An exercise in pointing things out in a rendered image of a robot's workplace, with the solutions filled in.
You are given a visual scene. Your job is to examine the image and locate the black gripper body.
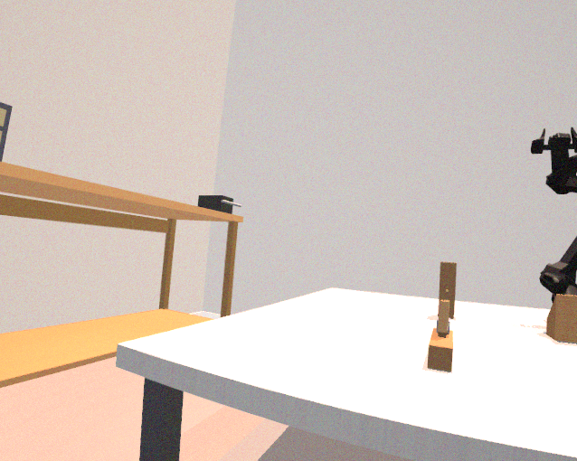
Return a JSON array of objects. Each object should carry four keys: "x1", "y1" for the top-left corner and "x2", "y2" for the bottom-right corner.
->
[{"x1": 531, "y1": 139, "x2": 577, "y2": 161}]

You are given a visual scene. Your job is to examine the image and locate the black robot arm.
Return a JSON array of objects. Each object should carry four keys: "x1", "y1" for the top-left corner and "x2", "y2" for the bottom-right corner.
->
[{"x1": 539, "y1": 133, "x2": 577, "y2": 302}]

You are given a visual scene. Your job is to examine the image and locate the long brown wooden rail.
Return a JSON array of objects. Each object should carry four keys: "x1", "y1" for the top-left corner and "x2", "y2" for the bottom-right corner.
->
[{"x1": 437, "y1": 301, "x2": 449, "y2": 333}]

